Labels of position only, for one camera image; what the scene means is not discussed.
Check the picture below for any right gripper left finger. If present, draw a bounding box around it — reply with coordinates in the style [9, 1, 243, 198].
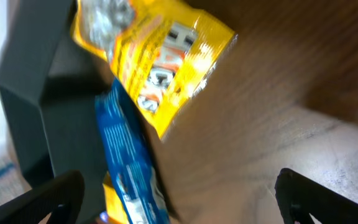
[0, 170, 85, 224]

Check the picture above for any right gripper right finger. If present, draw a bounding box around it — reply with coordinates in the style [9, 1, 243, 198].
[275, 168, 358, 223]

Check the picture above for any yellow Hacks candy bag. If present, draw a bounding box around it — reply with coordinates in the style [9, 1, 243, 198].
[71, 0, 236, 137]

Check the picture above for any yellow snack packet under box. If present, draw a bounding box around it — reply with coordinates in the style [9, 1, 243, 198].
[100, 172, 129, 224]

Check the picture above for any blue snack bar wrapper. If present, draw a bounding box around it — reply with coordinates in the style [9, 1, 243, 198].
[95, 80, 170, 224]

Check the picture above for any dark green open box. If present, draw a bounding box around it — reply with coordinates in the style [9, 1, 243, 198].
[0, 0, 107, 223]

